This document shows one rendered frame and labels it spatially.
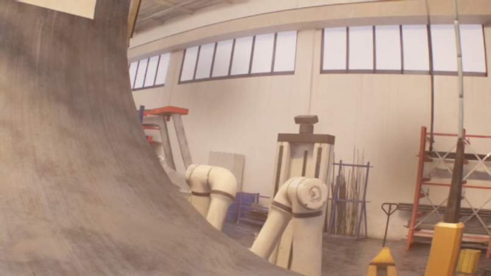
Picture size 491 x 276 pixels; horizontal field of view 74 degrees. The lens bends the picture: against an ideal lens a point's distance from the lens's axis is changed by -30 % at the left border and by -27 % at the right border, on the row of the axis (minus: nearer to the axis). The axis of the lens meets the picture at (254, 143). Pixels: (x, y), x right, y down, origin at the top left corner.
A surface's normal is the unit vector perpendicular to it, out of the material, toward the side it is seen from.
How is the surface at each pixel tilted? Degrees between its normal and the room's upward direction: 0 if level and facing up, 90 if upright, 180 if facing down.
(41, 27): 65
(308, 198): 88
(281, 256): 90
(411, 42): 90
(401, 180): 90
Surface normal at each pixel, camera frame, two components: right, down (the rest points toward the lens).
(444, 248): -0.67, -0.12
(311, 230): 0.13, -0.02
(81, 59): 0.66, -0.53
